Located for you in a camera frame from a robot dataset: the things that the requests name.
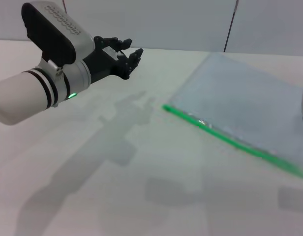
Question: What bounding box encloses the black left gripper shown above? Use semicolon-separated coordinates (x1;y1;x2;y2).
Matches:
82;35;144;85

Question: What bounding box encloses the clear document bag green zip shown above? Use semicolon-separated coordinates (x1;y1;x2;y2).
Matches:
162;52;303;179

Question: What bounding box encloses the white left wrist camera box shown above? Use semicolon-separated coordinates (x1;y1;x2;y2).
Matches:
21;1;94;67

